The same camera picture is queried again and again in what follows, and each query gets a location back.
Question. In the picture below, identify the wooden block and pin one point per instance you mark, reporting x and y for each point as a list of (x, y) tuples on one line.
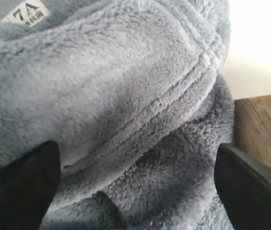
[(253, 127)]

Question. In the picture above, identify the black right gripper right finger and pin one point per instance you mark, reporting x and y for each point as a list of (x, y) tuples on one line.
[(243, 185)]

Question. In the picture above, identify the grey-blue fleece towel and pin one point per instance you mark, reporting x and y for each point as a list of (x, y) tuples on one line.
[(132, 93)]

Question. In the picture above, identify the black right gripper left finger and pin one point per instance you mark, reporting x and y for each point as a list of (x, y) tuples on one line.
[(28, 186)]

